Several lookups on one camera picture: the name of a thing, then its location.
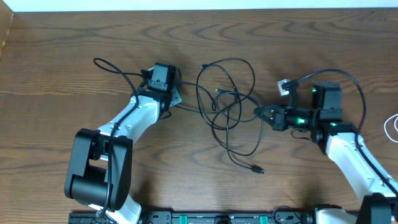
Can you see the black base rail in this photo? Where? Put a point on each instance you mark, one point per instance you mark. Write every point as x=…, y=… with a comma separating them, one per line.
x=217, y=217

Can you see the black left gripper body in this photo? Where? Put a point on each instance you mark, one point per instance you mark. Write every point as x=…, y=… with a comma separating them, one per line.
x=175, y=96

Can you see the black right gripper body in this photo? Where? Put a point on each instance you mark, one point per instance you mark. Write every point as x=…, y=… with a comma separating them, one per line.
x=278, y=117

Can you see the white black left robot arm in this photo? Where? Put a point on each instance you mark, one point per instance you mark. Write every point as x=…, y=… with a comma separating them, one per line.
x=100, y=165

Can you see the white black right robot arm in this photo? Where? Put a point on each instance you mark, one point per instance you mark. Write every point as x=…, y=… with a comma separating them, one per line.
x=340, y=141

